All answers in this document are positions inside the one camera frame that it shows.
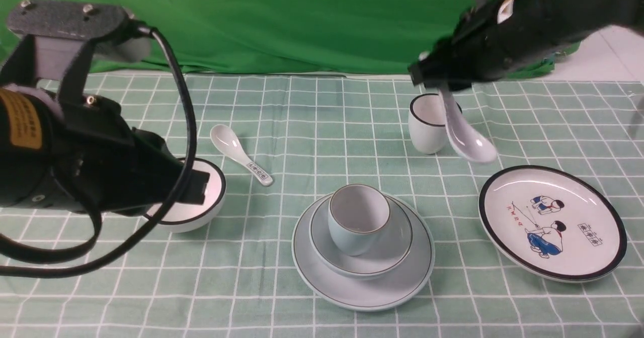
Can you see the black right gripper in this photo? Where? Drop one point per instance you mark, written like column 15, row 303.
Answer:
column 497, row 37

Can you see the white bowl black rim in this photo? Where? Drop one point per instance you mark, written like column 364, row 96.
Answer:
column 184, row 217

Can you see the pale blue bowl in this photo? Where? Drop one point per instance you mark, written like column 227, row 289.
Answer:
column 360, row 255

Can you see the green backdrop cloth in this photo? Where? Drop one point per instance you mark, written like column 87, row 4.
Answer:
column 295, row 36

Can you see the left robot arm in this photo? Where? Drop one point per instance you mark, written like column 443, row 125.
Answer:
column 26, row 155

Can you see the white plate cartoon print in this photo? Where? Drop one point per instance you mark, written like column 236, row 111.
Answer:
column 552, row 224

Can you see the pale blue spoon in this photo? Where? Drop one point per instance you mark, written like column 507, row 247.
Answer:
column 464, row 139

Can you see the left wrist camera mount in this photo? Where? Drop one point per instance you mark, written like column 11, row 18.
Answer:
column 58, row 40

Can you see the pale blue plate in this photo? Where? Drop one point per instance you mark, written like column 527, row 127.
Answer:
column 388, row 291

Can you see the white cup black rim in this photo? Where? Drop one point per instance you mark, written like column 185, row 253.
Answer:
column 427, row 123

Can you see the pale blue cup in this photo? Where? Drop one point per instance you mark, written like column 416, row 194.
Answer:
column 358, row 215

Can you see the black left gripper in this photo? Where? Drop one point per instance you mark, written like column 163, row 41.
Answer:
column 98, row 160

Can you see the white spoon with label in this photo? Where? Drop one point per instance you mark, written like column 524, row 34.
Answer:
column 228, row 143

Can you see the green checkered tablecloth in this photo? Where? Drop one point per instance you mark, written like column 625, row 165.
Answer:
column 235, row 277

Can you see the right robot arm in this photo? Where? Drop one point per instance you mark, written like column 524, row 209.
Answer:
column 494, row 38

